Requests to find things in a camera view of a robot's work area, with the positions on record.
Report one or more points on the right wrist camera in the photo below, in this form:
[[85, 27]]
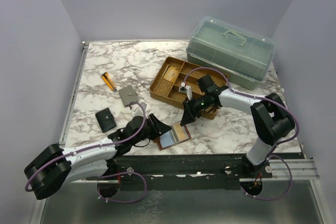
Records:
[[186, 89]]

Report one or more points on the gold credit card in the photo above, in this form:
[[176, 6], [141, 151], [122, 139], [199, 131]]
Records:
[[167, 71], [173, 76], [180, 133]]

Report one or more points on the black mounting rail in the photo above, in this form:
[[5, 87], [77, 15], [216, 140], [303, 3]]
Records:
[[185, 172]]

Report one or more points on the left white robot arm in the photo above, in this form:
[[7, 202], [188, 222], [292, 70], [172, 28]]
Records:
[[55, 166]]

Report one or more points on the black card holder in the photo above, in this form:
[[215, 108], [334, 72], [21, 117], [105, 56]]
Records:
[[105, 120]]

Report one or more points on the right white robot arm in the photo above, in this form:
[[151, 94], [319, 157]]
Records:
[[271, 118]]

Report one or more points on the brown leather card holder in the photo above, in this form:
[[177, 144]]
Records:
[[167, 140]]

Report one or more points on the green plastic storage box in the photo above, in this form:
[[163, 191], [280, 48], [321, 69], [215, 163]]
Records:
[[243, 55]]

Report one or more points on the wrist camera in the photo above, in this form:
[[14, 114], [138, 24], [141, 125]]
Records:
[[186, 89], [142, 106]]

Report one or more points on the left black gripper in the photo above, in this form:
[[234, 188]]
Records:
[[159, 127]]

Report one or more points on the woven wicker divided tray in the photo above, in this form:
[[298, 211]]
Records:
[[167, 92]]

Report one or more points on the grey card holder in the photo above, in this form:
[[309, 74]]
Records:
[[128, 95]]

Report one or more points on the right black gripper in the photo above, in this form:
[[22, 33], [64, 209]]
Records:
[[187, 118]]

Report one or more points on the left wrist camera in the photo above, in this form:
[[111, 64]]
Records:
[[142, 106]]

